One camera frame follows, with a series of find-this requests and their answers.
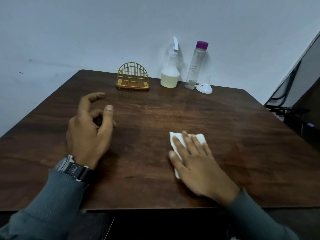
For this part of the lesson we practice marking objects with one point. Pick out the white plastic funnel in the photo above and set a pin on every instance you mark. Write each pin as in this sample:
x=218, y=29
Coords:
x=204, y=87

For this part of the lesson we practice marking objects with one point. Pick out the purple bottle cap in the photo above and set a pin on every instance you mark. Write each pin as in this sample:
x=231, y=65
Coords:
x=202, y=44

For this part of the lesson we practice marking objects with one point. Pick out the person's right hand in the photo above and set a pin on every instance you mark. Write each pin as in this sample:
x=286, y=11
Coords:
x=200, y=169

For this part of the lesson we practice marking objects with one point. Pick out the clear glass bottle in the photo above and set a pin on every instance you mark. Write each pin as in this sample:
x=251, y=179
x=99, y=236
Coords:
x=196, y=67

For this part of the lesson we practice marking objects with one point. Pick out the white plastic spray bottle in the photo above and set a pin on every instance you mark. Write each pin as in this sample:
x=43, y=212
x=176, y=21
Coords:
x=170, y=74

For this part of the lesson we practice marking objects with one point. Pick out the white paper napkin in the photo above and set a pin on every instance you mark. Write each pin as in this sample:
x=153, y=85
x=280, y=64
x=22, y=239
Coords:
x=180, y=139

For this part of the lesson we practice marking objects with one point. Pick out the person's right forearm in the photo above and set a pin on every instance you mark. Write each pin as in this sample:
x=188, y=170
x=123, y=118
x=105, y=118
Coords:
x=260, y=219

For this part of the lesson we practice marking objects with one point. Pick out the dark wooden table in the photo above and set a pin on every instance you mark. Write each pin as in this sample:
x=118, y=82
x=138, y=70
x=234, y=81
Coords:
x=225, y=137

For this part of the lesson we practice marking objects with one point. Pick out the white trigger sprayer head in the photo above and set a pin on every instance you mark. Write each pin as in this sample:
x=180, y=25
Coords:
x=175, y=43

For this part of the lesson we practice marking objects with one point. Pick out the dark wooden door frame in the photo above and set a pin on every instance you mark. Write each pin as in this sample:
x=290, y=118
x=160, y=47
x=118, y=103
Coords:
x=310, y=104

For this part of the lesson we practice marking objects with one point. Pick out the person's left forearm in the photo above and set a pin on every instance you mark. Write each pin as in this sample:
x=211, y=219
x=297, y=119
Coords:
x=47, y=204

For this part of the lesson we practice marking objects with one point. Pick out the black folding chair frame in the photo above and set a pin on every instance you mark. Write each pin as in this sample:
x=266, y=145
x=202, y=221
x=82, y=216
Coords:
x=287, y=89

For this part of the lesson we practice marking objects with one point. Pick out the person's left hand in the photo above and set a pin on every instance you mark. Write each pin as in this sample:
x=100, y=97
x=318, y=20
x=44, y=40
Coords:
x=87, y=137

